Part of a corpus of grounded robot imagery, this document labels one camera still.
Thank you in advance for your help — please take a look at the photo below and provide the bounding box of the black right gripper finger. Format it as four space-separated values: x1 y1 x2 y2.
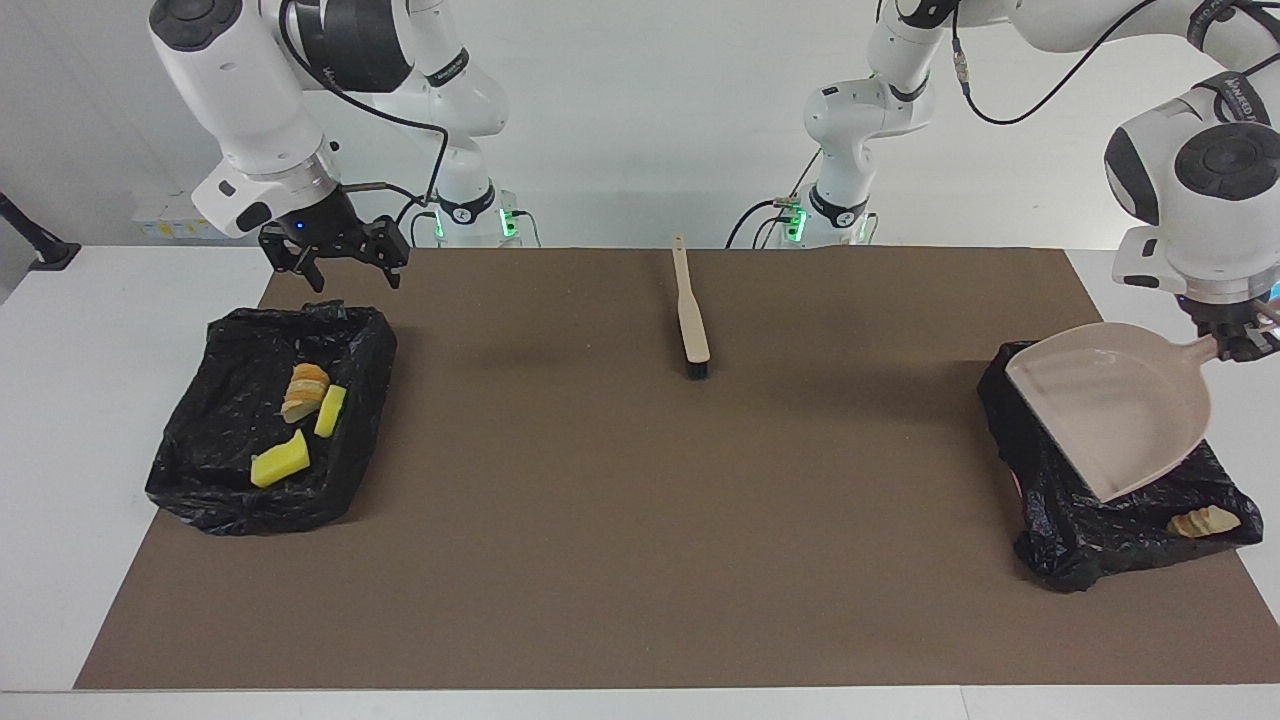
358 214 412 291
258 224 327 294

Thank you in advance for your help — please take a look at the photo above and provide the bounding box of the golden croissant chunk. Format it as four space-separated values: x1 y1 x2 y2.
280 362 331 425

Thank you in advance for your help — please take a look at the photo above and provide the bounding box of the beige plastic dustpan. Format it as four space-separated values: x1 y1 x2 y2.
1004 322 1221 504

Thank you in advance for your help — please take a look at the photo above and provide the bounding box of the small yellow green sponge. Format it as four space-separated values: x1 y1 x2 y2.
313 384 348 440

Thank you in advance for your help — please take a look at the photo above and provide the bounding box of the pale striped croissant piece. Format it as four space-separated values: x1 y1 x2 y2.
1166 505 1242 540

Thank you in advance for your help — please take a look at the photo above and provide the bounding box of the large yellow sponge piece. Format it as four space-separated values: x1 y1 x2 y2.
249 428 312 489

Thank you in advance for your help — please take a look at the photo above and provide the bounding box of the beige hand brush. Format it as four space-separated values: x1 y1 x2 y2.
671 235 712 381

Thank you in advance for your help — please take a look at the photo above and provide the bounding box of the black bag lined bin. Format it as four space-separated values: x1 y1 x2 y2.
145 300 398 537
977 340 1264 593

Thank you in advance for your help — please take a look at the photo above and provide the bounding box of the white cardboard box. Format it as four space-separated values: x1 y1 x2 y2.
132 190 226 241

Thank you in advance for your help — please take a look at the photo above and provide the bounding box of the brown table mat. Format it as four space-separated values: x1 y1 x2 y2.
75 247 1280 691

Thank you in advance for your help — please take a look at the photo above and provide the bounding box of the black base cable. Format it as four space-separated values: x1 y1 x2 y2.
395 193 441 249
725 150 823 249

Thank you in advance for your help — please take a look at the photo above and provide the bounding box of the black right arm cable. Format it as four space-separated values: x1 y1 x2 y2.
278 0 449 229

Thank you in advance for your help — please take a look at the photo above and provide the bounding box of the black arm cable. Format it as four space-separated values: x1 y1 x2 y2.
278 0 449 229
945 0 1280 128

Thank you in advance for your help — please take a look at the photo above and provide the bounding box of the black camera stand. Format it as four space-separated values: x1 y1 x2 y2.
0 192 82 272

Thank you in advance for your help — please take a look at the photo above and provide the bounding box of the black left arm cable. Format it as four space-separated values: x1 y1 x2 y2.
945 0 1280 128

